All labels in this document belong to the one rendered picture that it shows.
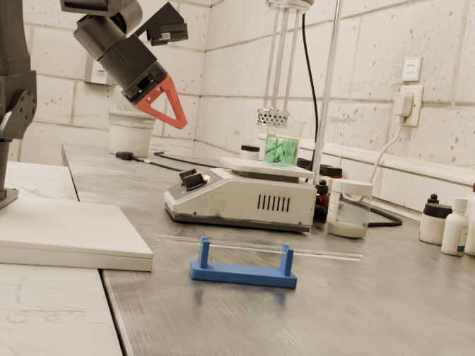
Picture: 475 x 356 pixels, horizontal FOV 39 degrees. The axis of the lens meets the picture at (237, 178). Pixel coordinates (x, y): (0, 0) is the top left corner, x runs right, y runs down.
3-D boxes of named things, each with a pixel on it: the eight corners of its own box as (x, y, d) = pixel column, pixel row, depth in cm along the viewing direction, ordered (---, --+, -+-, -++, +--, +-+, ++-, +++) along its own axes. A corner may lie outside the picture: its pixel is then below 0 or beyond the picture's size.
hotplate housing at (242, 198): (171, 222, 89) (179, 164, 88) (162, 207, 102) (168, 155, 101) (326, 236, 94) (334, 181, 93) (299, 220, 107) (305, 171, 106)
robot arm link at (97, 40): (117, 54, 102) (85, 18, 100) (140, 32, 98) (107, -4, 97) (96, 72, 96) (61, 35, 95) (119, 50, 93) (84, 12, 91)
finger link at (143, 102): (196, 110, 104) (155, 65, 102) (203, 111, 97) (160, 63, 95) (164, 140, 103) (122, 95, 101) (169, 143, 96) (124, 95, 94)
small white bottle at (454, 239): (440, 253, 92) (449, 196, 91) (440, 250, 95) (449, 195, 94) (464, 258, 91) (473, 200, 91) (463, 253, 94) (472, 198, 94)
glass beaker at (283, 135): (255, 167, 95) (263, 111, 94) (266, 166, 100) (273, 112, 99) (295, 174, 93) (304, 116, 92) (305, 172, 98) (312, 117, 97)
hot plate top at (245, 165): (233, 170, 91) (235, 164, 91) (218, 162, 102) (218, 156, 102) (316, 179, 93) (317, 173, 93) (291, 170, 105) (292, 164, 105)
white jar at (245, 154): (261, 167, 210) (264, 147, 209) (250, 167, 205) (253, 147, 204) (245, 164, 213) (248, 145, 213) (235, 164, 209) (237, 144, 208)
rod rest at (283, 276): (191, 279, 61) (196, 241, 60) (189, 270, 64) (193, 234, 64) (297, 289, 62) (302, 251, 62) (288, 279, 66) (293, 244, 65)
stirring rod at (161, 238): (157, 233, 61) (362, 253, 65) (157, 236, 62) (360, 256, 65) (157, 239, 61) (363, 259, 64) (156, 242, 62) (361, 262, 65)
